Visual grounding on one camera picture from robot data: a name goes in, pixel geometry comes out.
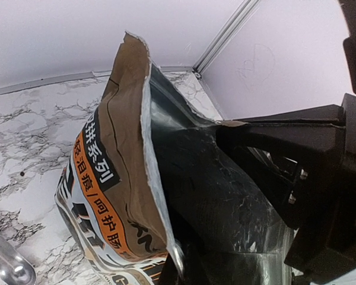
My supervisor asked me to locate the brown dog food bag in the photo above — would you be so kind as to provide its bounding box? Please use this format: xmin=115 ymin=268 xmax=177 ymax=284
xmin=55 ymin=33 xmax=293 ymax=284

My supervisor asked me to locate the right aluminium frame post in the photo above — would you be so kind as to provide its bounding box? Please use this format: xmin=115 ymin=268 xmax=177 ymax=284
xmin=192 ymin=0 xmax=261 ymax=79

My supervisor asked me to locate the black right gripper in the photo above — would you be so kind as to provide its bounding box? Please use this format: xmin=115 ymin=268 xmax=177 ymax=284
xmin=216 ymin=1 xmax=356 ymax=284

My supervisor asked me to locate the metal food scoop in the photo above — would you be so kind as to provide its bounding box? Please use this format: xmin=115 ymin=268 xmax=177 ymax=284
xmin=0 ymin=235 xmax=36 ymax=285

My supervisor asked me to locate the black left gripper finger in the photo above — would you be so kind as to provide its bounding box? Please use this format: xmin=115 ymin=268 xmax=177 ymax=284
xmin=157 ymin=240 xmax=291 ymax=284

